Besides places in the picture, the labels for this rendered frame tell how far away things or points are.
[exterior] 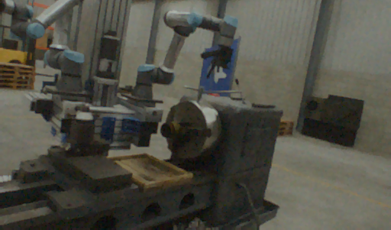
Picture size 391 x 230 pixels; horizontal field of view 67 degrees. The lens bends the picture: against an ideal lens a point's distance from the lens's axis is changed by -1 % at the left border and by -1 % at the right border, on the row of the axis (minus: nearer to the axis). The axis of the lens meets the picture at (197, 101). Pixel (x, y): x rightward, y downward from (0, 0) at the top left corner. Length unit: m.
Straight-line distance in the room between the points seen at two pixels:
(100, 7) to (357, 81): 10.17
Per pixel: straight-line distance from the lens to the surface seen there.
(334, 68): 11.79
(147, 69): 2.06
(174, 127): 1.51
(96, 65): 2.11
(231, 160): 1.66
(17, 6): 1.85
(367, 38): 11.74
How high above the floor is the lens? 1.38
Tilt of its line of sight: 5 degrees down
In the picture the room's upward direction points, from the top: 10 degrees clockwise
